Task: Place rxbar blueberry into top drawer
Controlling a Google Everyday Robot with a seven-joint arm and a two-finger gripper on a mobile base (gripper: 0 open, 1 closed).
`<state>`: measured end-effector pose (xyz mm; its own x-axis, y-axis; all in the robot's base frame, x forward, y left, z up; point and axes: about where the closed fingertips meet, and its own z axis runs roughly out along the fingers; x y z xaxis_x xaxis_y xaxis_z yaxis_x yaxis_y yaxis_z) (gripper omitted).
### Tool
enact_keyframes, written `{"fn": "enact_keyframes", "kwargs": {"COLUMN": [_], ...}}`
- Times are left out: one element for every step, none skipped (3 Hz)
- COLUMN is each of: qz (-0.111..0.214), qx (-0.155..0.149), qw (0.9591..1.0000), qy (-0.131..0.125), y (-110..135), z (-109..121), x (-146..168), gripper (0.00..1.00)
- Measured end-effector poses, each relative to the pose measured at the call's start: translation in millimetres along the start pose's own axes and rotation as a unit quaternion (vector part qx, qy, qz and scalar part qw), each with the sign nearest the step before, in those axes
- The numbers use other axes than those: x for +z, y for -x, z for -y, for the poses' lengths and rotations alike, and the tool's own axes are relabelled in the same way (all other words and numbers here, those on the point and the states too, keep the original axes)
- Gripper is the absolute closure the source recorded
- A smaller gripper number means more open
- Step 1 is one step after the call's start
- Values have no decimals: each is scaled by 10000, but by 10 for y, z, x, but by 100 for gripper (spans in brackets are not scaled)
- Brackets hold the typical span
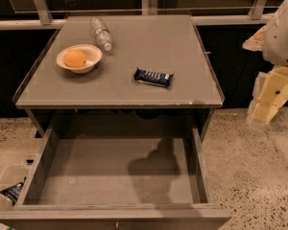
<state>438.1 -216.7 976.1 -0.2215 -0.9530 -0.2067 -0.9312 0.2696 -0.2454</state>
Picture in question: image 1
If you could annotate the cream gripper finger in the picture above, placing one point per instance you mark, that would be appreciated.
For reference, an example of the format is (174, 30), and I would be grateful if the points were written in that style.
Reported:
(254, 43)
(270, 94)

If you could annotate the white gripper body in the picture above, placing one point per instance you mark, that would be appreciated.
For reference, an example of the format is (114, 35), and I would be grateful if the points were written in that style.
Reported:
(280, 38)

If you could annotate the blue rxbar blueberry bar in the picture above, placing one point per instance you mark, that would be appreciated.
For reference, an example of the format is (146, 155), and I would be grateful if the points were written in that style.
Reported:
(153, 78)

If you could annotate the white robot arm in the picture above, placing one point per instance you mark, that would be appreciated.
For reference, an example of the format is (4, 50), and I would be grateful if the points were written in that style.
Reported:
(270, 92)

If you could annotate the open grey top drawer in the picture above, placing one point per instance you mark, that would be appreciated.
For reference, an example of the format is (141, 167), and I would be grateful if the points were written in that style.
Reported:
(85, 182)

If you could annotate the clear plastic water bottle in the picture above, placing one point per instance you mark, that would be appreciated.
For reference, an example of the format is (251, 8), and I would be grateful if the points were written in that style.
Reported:
(101, 33)

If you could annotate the white bowl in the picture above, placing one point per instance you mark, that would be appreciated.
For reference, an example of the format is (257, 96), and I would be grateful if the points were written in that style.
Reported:
(93, 56)

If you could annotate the orange fruit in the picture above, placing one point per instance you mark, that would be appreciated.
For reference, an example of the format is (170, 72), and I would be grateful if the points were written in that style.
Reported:
(74, 58)

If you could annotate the metal railing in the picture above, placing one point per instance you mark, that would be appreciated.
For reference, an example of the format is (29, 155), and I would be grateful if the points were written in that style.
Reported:
(32, 14)

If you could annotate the clear plastic bin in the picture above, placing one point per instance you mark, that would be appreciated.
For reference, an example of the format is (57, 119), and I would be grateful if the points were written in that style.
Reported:
(9, 177)

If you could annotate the blue snack packet on floor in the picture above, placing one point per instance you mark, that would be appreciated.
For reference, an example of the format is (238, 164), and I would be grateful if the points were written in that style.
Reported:
(12, 193)

